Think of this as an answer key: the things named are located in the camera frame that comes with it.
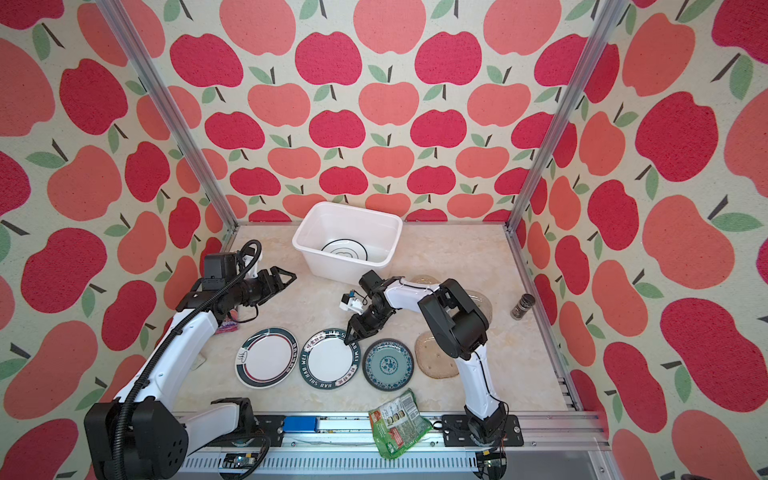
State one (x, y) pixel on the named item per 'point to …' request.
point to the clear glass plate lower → (432, 360)
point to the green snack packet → (397, 424)
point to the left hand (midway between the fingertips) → (292, 281)
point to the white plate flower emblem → (347, 247)
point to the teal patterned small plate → (388, 364)
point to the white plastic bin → (323, 222)
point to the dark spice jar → (525, 303)
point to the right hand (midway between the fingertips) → (356, 340)
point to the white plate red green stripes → (267, 358)
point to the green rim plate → (327, 362)
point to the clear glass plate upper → (425, 279)
